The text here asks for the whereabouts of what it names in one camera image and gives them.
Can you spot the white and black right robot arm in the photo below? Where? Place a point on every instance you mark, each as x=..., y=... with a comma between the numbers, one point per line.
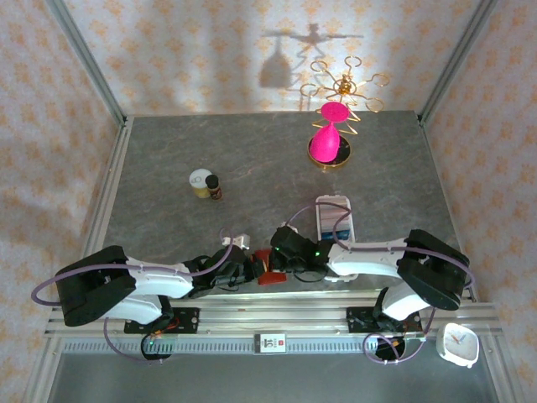
x=365, y=260

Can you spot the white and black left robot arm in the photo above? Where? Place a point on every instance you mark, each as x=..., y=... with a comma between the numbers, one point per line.
x=163, y=281

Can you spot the white plastic basket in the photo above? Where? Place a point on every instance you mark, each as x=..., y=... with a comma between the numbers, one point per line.
x=318, y=218

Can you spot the white number tag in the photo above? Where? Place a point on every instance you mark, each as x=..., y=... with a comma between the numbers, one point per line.
x=270, y=344

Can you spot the small dark bottle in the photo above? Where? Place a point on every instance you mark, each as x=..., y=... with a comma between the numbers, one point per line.
x=215, y=191

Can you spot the tin can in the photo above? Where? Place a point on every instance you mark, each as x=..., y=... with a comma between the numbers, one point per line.
x=199, y=178

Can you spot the pink wine glass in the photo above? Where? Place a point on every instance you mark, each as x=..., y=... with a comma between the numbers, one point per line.
x=325, y=144

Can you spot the white square clock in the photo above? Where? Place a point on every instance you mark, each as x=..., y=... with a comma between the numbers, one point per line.
x=457, y=344

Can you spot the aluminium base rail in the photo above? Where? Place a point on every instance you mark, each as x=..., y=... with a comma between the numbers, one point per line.
x=272, y=315

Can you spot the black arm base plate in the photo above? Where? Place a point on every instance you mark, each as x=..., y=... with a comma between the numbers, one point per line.
x=356, y=321
x=189, y=321

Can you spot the aluminium table side rail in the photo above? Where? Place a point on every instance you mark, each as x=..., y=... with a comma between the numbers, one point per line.
x=107, y=197

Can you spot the aluminium frame post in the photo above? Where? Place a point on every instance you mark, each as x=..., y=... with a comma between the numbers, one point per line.
x=87, y=59
x=457, y=59

